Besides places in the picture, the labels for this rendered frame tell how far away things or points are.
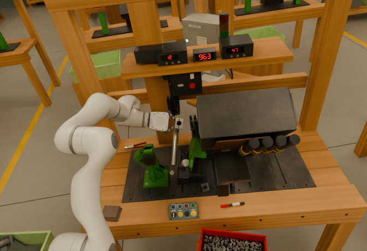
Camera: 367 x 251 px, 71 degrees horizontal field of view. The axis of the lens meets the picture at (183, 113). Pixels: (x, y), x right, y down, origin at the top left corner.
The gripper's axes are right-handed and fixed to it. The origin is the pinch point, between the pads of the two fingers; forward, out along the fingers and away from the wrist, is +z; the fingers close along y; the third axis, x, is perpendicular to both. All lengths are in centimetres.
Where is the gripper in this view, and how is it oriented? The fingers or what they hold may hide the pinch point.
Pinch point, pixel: (177, 123)
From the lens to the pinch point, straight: 140.3
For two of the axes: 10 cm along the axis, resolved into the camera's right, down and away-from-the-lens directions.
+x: -1.3, 1.0, 9.9
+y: 1.0, -9.9, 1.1
